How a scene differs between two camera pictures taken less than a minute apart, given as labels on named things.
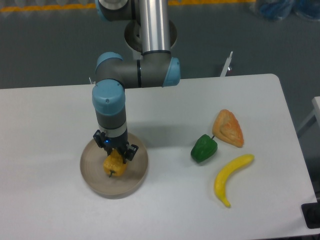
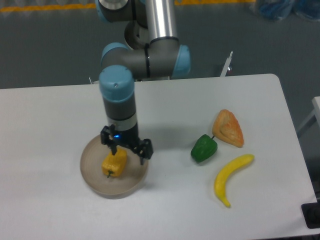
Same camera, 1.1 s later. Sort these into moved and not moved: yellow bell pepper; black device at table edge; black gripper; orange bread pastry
Moved: black gripper
Not moved: black device at table edge; yellow bell pepper; orange bread pastry
